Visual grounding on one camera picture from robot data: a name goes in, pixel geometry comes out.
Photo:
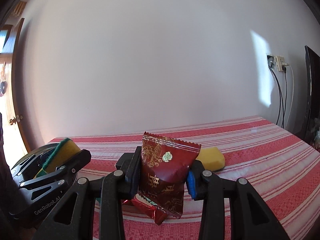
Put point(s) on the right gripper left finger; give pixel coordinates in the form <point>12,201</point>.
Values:
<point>73,215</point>

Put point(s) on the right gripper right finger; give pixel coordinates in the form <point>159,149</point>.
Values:
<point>250,216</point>

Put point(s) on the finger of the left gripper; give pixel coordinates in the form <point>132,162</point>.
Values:
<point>32,166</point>
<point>72,166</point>

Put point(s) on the dark red snack bag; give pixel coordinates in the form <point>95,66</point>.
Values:
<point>164,169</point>

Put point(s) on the round black cookie tin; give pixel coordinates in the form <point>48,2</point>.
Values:
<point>48,165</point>

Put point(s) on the black decorated box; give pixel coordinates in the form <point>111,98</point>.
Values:
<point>124,161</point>

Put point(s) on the red striped tablecloth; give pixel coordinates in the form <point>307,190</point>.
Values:
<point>283,169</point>

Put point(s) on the small yellow sponge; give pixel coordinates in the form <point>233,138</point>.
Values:
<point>211,158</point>

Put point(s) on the red candy packet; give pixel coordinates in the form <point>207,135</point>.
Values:
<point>147,207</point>

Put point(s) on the wooden door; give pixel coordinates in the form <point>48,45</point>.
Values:
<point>11,118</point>

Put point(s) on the black monitor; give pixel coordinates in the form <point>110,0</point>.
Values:
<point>311,119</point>

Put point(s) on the white wall socket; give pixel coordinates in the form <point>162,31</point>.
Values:
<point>281,63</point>

